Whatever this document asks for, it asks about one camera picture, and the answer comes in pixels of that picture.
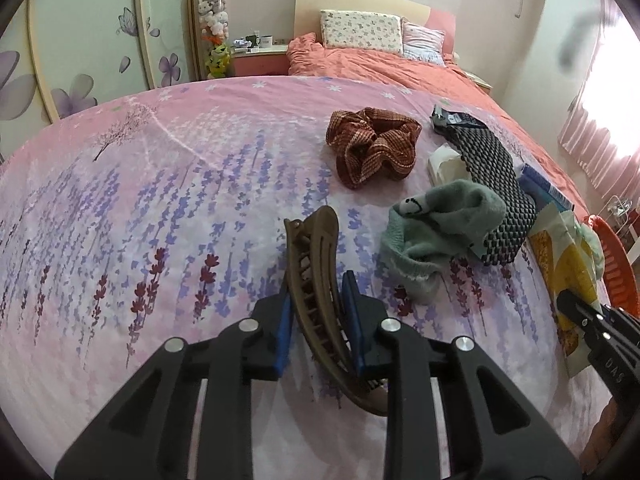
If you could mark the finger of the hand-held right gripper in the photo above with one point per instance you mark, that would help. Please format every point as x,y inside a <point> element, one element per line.
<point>625,320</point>
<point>575,306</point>

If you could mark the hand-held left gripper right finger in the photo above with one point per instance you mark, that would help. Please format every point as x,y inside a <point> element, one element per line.
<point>354,330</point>

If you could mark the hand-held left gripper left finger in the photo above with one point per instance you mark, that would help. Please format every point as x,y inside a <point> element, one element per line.
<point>283,332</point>

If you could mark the yellow snack bag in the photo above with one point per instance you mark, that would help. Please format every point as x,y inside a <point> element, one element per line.
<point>565,260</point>

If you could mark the orange plastic basket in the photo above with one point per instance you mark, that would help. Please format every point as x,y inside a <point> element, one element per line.
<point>619,260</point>

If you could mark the brown hair claw clip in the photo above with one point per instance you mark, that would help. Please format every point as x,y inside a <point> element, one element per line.
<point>320,242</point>

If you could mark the person's right hand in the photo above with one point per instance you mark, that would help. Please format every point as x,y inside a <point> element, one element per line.
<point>607,435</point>

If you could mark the blue cardboard box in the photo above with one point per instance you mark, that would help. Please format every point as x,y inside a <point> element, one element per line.
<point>541,186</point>

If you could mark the black mesh pouch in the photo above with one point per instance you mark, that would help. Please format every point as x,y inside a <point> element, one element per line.
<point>495,180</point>

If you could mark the floral printed blanket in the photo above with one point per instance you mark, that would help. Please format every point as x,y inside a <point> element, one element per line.
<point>150,210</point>

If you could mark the pink curtain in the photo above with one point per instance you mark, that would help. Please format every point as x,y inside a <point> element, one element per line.
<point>600,125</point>

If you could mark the red-brown checked scrunchie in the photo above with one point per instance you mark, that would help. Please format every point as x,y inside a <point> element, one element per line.
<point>370,145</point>

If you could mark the white tissue pack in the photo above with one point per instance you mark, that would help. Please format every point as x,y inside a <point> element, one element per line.
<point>442,166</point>

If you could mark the black snack packet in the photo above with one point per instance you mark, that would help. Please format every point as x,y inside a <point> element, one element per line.
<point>457,119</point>

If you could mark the cream nightstand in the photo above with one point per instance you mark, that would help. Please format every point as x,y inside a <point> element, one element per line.
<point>479,80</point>

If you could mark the coral duvet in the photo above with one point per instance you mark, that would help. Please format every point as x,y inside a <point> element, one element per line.
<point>380,67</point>

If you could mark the pink nightstand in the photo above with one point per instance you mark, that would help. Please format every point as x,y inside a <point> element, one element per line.
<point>260,62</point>

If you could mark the white mug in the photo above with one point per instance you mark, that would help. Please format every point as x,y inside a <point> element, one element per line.
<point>265,41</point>

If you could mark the pink striped pillow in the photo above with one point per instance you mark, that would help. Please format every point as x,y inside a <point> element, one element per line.
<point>424,42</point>

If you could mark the floral pillow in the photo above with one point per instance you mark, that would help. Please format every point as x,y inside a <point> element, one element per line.
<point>360,32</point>

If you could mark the clear tube of plush toys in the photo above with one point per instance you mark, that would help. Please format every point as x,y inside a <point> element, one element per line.
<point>216,25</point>

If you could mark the bed with salmon duvet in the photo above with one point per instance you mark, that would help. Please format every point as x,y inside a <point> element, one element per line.
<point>350,0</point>

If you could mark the flower-print sliding wardrobe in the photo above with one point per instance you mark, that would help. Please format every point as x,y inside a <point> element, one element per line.
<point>90,35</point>

